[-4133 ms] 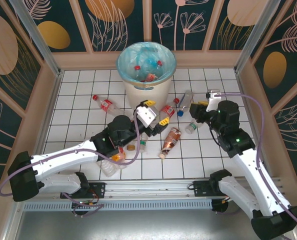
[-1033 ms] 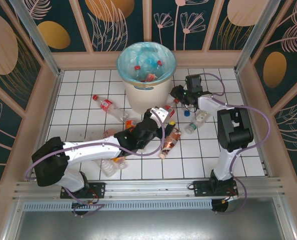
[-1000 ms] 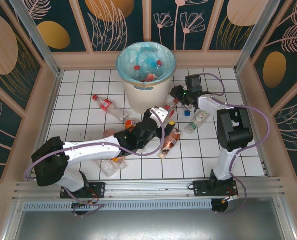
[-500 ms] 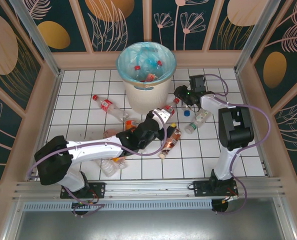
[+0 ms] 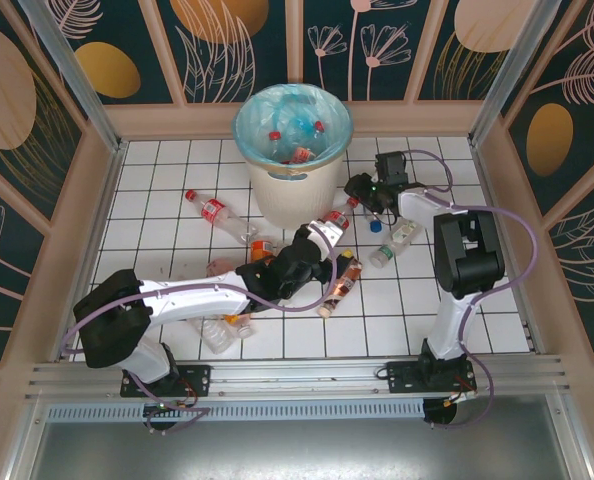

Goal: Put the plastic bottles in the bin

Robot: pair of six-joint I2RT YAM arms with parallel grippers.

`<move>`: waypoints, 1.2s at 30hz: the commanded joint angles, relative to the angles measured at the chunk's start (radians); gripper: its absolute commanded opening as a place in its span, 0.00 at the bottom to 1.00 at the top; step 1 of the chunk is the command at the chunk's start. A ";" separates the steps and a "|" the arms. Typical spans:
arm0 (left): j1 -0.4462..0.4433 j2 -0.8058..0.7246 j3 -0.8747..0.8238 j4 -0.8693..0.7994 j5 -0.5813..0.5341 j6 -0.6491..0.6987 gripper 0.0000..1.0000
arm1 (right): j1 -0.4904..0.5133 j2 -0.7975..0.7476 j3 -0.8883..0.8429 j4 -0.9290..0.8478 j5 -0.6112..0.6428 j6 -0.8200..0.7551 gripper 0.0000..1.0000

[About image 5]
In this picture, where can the clear bottle blue cap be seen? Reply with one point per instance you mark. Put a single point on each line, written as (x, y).
(375, 226)

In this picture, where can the copper brown drink bottle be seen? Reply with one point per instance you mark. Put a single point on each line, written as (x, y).
(343, 284)

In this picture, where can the clear bottle red label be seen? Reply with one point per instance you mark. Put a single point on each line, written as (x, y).
(275, 135)
(212, 209)
(303, 154)
(339, 218)

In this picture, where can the orange label bottle brown cap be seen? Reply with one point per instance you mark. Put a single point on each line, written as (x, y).
(262, 248)

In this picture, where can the clear bottle green label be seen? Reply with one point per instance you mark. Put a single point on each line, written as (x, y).
(399, 240)

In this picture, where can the clear bottle pink label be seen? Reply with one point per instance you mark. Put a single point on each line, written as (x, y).
(214, 336)

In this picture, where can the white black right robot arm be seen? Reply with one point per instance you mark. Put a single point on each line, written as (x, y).
(472, 260)

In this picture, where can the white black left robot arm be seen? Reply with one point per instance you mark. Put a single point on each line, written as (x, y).
(192, 300)

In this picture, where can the cream plastic waste bin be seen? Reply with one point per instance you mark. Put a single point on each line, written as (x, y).
(292, 200)

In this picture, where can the blue plastic bin liner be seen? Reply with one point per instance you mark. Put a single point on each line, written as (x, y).
(257, 115)

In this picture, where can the aluminium side rail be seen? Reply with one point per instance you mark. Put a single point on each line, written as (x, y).
(484, 175)

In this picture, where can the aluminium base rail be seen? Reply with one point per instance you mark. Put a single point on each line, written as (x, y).
(297, 377)

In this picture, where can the aluminium corner post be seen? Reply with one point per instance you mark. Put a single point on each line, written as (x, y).
(512, 70)
(72, 75)

